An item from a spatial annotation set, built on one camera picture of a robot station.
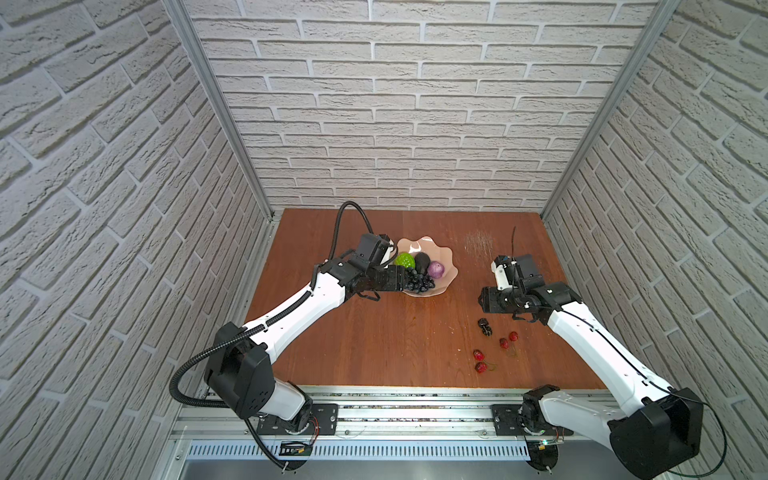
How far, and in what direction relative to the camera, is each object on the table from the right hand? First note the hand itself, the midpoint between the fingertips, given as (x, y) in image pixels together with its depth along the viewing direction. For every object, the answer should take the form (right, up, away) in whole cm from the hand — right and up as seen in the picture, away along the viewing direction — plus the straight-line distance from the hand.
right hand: (490, 300), depth 81 cm
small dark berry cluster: (+1, -10, +7) cm, 12 cm away
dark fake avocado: (-17, +9, +18) cm, 27 cm away
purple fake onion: (-13, +7, +16) cm, 22 cm away
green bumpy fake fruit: (-23, +11, +16) cm, 30 cm away
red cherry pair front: (-2, -18, 0) cm, 19 cm away
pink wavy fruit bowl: (-12, +13, +22) cm, 28 cm away
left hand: (-25, +7, 0) cm, 26 cm away
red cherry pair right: (+9, -12, +5) cm, 16 cm away
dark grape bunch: (-20, +4, +11) cm, 23 cm away
